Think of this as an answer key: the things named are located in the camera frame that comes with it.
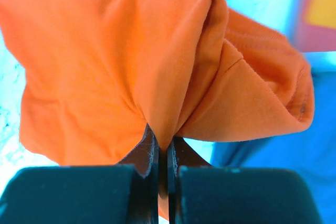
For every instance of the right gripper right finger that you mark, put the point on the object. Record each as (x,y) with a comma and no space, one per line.
(179,154)

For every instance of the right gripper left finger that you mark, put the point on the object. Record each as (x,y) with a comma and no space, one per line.
(143,199)

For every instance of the orange t shirt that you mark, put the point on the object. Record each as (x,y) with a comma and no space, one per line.
(99,71)

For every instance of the folded blue t shirt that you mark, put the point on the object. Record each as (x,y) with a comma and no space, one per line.
(310,153)

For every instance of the red plastic folder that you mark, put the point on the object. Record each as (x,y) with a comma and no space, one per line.
(310,38)

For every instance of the orange plastic folder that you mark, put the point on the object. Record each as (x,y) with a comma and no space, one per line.
(321,13)

